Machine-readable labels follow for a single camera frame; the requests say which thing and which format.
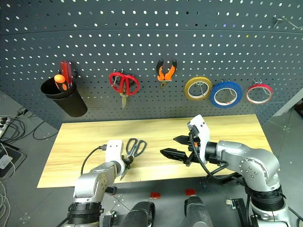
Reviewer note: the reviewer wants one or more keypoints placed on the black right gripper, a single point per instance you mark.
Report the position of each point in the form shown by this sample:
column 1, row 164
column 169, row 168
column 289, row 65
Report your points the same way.
column 193, row 153

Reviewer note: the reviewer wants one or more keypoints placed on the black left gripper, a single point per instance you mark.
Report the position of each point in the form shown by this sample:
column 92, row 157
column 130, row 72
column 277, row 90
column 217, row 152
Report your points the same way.
column 127, row 164

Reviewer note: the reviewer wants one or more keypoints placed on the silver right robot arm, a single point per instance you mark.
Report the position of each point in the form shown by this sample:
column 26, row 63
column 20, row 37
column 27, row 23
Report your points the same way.
column 258, row 165

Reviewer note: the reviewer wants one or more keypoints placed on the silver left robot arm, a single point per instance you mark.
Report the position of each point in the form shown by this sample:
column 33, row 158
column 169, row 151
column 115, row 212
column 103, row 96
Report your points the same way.
column 91, row 182

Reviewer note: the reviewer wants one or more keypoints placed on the yellow tape roll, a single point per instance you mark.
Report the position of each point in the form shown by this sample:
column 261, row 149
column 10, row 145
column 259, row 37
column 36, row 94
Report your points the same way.
column 189, row 88

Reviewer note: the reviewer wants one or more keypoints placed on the blue tape roll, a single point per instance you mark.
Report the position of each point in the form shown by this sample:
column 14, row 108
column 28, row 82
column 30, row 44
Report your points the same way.
column 214, row 97

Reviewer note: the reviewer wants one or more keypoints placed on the metal hook under yellow tape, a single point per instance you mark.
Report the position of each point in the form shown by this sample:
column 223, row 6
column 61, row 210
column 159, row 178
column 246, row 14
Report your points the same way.
column 201, row 88

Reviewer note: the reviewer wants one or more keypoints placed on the metal hook under blue tape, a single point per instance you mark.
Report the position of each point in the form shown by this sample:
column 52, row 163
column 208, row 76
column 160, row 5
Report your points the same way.
column 233, row 93

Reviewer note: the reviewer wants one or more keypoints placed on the red tape roll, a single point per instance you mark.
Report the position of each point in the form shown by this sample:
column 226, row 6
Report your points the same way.
column 251, row 88

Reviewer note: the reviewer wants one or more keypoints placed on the dark grey pegboard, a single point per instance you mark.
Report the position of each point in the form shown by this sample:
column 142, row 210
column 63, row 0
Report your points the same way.
column 151, row 47

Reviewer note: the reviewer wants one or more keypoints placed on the metal hook under red tape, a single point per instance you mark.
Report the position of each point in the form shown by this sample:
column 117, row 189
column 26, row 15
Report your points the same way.
column 267, row 91

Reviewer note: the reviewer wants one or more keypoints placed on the empty metal pegboard hook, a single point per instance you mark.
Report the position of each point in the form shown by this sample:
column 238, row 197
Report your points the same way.
column 287, row 21

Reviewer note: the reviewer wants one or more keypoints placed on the small red block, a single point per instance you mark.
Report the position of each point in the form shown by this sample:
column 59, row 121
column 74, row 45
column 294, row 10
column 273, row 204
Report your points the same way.
column 155, row 195
column 190, row 192

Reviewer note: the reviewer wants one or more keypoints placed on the dark rounded shape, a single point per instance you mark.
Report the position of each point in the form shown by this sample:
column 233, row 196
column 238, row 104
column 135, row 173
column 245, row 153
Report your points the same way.
column 197, row 212
column 139, row 214

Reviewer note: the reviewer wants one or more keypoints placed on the orange black pliers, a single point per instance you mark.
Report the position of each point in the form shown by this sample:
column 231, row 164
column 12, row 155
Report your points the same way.
column 166, row 71

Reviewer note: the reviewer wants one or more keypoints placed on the metal hook under red scissors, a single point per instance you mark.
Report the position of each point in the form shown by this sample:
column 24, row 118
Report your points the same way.
column 114, row 79

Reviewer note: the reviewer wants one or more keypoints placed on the black cup holder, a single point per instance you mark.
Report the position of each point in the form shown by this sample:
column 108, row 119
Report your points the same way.
column 68, row 99

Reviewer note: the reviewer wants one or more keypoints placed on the black flat floor device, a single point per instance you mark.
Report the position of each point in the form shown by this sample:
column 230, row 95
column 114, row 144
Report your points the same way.
column 10, row 158

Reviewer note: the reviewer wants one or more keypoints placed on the white power strip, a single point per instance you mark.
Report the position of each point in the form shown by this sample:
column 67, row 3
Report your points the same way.
column 4, row 121

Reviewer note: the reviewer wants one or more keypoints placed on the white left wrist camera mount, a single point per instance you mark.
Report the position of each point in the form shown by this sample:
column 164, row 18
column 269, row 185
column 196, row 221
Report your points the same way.
column 113, row 151

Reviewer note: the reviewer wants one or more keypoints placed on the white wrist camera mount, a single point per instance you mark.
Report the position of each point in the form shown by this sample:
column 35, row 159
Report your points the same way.
column 113, row 151
column 202, row 132

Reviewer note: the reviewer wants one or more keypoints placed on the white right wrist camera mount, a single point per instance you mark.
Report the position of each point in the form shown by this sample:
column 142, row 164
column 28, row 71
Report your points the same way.
column 202, row 132

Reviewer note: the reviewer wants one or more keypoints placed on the black metal bracket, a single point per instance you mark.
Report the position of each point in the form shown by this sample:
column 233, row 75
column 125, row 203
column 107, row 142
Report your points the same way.
column 237, row 210

